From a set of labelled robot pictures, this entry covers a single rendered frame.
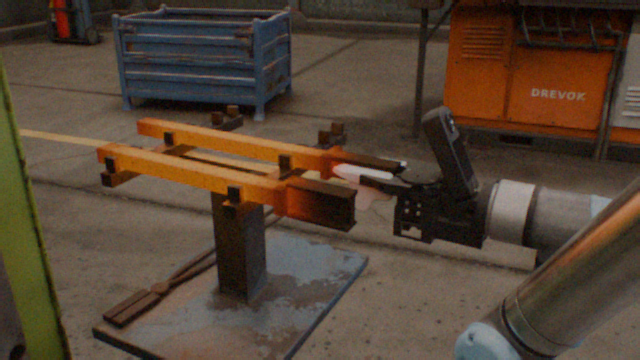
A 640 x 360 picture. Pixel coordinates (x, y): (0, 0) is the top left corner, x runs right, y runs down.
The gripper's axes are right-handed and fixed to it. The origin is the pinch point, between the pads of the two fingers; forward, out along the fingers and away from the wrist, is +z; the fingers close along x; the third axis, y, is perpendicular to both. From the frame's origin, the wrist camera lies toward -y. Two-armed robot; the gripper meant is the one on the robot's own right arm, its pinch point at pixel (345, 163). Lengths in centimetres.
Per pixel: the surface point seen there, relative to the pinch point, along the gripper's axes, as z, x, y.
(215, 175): 11.8, -13.2, -0.8
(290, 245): 18.7, 15.9, 26.4
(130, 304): 30.8, -13.9, 25.2
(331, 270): 7.7, 11.8, 26.4
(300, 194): -0.2, -12.7, -0.6
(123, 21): 293, 236, 27
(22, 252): 51, -17, 20
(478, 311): -5, 105, 94
